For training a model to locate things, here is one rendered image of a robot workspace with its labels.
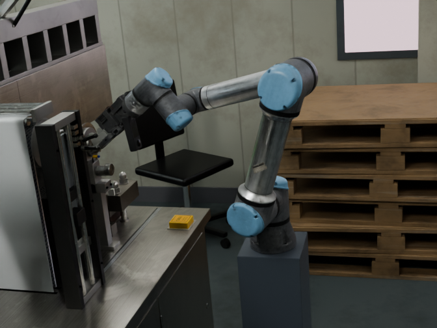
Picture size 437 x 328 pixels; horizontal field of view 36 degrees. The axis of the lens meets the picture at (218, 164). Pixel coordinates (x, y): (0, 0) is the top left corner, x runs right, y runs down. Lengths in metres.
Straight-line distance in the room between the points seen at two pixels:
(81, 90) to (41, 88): 0.32
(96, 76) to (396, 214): 1.75
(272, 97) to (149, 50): 3.05
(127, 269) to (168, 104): 0.53
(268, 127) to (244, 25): 2.77
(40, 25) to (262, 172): 1.15
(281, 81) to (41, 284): 0.93
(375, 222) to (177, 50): 1.88
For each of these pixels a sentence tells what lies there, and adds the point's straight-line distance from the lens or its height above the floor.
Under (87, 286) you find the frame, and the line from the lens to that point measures 2.06.
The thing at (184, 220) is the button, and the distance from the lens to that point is 2.40.
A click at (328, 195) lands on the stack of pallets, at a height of 0.48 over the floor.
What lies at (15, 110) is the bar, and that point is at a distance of 1.97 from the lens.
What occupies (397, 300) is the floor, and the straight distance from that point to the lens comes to 3.69.
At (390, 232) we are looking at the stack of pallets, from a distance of 3.77.
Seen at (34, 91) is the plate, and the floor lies 1.37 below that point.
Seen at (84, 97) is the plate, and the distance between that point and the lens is 2.96.
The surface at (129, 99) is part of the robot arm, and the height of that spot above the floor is 1.41.
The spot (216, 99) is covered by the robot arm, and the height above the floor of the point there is 1.39.
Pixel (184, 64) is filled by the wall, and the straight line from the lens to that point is 4.76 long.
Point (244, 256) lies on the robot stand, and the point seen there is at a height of 0.90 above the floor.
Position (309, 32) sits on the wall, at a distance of 4.55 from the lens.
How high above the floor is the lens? 1.87
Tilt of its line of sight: 19 degrees down
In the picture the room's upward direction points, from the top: 5 degrees counter-clockwise
